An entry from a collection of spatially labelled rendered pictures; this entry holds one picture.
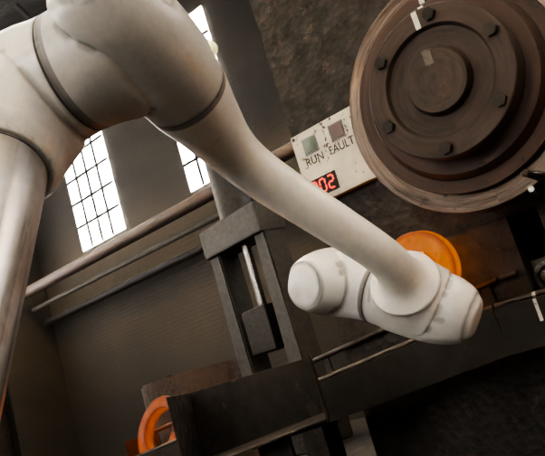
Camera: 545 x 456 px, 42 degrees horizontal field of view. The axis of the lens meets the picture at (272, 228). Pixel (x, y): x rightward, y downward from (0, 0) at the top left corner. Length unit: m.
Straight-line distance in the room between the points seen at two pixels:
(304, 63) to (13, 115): 1.15
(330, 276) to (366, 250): 0.15
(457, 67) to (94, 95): 0.74
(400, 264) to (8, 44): 0.55
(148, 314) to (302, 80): 9.38
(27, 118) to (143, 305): 10.38
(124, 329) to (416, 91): 10.32
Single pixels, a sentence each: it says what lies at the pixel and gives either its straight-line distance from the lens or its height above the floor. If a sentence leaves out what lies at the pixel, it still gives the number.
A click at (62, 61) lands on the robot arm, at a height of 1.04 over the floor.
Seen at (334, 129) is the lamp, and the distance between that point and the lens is 1.66.
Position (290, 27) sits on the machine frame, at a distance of 1.81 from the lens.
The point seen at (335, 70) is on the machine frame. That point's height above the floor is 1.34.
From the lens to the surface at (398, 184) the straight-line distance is 1.42.
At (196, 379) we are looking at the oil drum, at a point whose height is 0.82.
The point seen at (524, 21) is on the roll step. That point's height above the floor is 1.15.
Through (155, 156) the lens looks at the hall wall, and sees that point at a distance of 10.83.
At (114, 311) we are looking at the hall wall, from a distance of 11.58.
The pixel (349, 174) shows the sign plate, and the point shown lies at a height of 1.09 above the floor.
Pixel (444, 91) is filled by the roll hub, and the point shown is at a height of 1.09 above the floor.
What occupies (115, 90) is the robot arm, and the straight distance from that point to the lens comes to 0.72.
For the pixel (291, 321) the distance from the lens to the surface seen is 6.69.
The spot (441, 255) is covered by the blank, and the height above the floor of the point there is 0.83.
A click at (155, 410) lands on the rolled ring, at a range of 2.02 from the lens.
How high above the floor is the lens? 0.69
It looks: 12 degrees up
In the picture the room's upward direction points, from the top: 17 degrees counter-clockwise
